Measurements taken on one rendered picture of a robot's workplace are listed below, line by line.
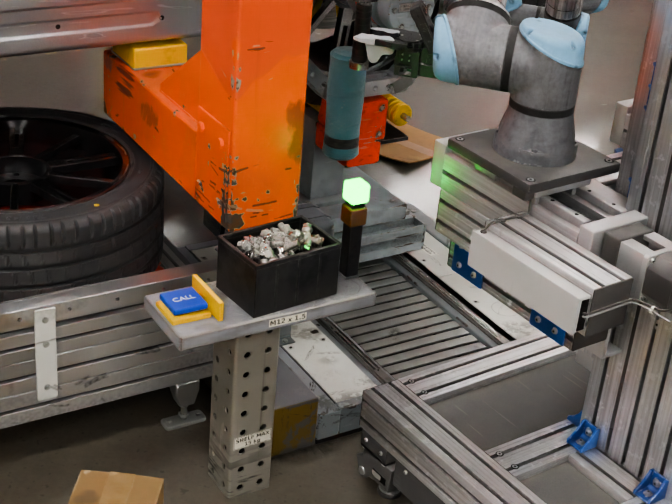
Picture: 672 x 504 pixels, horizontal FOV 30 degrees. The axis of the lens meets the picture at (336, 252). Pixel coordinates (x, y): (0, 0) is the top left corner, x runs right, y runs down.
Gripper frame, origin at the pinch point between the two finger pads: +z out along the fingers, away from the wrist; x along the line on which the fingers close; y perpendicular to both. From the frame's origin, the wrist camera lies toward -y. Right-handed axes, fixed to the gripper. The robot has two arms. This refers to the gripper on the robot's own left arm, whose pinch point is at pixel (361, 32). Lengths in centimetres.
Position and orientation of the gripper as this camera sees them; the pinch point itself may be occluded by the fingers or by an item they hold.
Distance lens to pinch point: 279.1
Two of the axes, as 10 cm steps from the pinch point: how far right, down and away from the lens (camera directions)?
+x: 2.4, -4.5, 8.6
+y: -0.8, 8.7, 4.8
